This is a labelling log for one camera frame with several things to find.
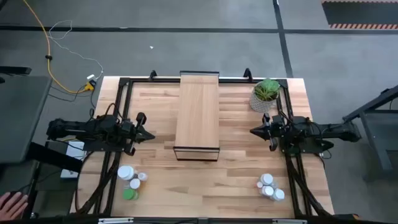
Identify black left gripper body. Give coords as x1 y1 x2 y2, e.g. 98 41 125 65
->
120 111 147 156

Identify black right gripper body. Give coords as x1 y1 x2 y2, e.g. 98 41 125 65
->
262 112 285 152

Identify large white medicine bottle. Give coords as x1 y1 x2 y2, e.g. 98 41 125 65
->
117 165 136 182

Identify orange medicine bottle white cap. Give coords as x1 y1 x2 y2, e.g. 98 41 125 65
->
129 177 142 191

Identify green medicine bottle green cap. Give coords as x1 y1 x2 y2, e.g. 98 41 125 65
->
122 188 140 202

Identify green plant in patterned pot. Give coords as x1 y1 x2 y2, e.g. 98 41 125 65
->
249 78 281 113

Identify white power box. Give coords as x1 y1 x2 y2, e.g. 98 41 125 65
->
65 141 86 159
60 169 78 179

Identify black desk beam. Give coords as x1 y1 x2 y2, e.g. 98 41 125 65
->
27 141 83 174

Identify black metal table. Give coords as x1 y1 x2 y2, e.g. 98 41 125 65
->
341 84 398 181

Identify dark grey low desk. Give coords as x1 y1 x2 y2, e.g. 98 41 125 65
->
0 160 41 220

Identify person's hand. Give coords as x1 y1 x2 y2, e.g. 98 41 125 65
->
0 191 29 222

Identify black mat with hazard stripes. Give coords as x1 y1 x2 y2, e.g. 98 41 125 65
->
321 0 398 30

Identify black metal table frame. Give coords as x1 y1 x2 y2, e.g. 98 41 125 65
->
70 68 336 224

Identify wooden shelf black metal frame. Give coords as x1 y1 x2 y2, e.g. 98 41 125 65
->
172 70 221 162

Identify silver metal bracket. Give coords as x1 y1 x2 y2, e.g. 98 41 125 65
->
272 218 308 224
98 217 134 224

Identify white cable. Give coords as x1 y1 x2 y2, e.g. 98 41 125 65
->
48 20 104 80

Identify yellow cable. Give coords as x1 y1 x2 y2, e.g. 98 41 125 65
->
22 0 94 94

